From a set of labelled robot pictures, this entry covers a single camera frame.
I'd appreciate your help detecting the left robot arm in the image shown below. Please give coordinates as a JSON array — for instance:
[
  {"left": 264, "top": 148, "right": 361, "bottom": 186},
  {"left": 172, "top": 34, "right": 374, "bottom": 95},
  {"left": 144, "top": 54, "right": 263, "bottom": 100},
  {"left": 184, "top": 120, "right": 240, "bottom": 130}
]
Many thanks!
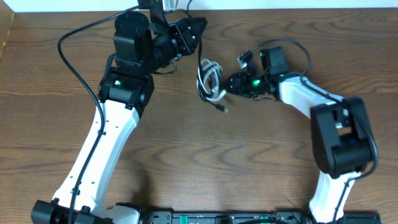
[{"left": 31, "top": 1, "right": 207, "bottom": 223}]

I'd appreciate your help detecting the black USB cable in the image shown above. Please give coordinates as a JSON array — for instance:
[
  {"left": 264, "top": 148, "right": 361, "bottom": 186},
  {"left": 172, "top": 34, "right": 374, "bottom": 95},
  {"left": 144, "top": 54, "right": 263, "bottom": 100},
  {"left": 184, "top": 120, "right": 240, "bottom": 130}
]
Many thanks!
[{"left": 196, "top": 37, "right": 229, "bottom": 113}]

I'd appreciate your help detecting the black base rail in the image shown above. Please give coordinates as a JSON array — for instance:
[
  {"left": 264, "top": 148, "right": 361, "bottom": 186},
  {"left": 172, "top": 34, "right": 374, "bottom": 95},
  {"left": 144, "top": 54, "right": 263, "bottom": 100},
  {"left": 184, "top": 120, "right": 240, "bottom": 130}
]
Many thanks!
[{"left": 138, "top": 209, "right": 382, "bottom": 224}]

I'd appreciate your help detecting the cardboard box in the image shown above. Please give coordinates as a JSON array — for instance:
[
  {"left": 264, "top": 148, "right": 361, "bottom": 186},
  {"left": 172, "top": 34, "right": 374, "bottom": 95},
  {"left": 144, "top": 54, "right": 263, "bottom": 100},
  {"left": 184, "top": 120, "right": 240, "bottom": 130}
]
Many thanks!
[{"left": 0, "top": 0, "right": 15, "bottom": 58}]

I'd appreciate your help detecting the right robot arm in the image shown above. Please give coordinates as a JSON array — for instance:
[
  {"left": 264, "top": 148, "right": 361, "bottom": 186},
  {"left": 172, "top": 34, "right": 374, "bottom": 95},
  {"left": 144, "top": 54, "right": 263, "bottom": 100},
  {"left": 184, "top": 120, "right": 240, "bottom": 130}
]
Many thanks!
[{"left": 221, "top": 46, "right": 378, "bottom": 223}]

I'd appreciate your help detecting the white USB cable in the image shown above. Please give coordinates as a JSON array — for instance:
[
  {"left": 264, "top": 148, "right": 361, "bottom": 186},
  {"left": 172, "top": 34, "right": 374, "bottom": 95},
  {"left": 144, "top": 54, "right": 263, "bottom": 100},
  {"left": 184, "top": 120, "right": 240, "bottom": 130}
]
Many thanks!
[{"left": 196, "top": 58, "right": 228, "bottom": 103}]

